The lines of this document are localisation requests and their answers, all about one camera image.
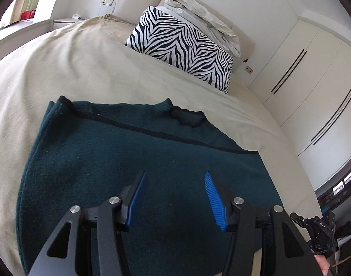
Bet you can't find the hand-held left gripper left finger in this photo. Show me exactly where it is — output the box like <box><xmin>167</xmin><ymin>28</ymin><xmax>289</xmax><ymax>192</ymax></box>
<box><xmin>28</xmin><ymin>171</ymin><xmax>147</xmax><ymax>276</ymax></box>

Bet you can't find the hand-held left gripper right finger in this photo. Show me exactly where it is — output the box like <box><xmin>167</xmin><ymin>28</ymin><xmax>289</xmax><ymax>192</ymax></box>
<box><xmin>204</xmin><ymin>172</ymin><xmax>322</xmax><ymax>276</ymax></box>

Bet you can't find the bed with beige sheet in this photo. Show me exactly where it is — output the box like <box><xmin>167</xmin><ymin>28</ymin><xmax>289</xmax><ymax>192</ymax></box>
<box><xmin>0</xmin><ymin>14</ymin><xmax>322</xmax><ymax>276</ymax></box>

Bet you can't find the white nightstand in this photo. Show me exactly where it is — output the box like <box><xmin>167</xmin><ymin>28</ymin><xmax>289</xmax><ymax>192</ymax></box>
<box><xmin>52</xmin><ymin>17</ymin><xmax>88</xmax><ymax>31</ymax></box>

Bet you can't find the person's right hand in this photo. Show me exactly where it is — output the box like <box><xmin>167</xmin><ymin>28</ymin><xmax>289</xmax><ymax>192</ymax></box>
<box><xmin>314</xmin><ymin>254</ymin><xmax>330</xmax><ymax>276</ymax></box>

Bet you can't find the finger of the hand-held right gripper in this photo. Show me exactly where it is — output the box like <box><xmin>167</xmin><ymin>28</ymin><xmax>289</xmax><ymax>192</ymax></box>
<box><xmin>290</xmin><ymin>212</ymin><xmax>311</xmax><ymax>228</ymax></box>

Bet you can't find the zebra print pillow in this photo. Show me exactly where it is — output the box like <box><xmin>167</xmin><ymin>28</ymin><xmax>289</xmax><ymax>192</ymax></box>
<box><xmin>125</xmin><ymin>6</ymin><xmax>234</xmax><ymax>94</ymax></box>

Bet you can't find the folded white duvet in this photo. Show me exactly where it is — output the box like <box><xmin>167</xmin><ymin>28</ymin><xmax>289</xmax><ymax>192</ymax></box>
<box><xmin>164</xmin><ymin>0</ymin><xmax>241</xmax><ymax>57</ymax></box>

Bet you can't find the white wardrobe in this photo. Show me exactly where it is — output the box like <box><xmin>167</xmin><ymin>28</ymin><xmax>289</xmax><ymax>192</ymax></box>
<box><xmin>247</xmin><ymin>7</ymin><xmax>351</xmax><ymax>190</ymax></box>

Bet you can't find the black wardrobe handle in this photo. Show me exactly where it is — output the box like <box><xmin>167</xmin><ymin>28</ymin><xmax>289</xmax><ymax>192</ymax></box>
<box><xmin>273</xmin><ymin>51</ymin><xmax>307</xmax><ymax>95</ymax></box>
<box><xmin>312</xmin><ymin>90</ymin><xmax>351</xmax><ymax>145</ymax></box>
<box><xmin>271</xmin><ymin>49</ymin><xmax>305</xmax><ymax>93</ymax></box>
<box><xmin>310</xmin><ymin>87</ymin><xmax>351</xmax><ymax>142</ymax></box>

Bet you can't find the dark green knit sweater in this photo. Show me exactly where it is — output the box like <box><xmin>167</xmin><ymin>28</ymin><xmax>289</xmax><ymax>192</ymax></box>
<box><xmin>16</xmin><ymin>96</ymin><xmax>282</xmax><ymax>276</ymax></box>

